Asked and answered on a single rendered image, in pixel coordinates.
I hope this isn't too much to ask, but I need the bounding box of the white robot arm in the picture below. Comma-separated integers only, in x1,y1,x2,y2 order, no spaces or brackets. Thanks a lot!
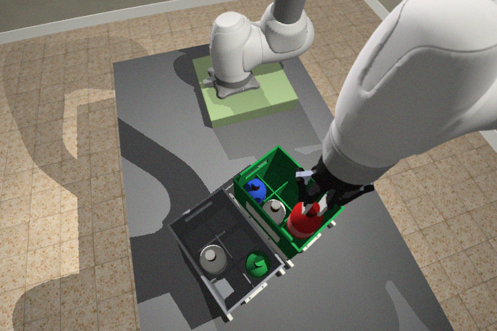
203,0,497,185

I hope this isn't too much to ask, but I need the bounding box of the green crate with dividers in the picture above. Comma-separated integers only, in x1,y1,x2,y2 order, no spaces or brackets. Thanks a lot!
234,156,344,260

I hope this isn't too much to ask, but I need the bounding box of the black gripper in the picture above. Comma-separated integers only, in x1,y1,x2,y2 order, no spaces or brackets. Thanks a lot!
295,155,374,217

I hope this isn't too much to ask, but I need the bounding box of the white bottle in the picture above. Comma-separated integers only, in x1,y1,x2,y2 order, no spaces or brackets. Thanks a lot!
262,199,286,225
199,245,227,274

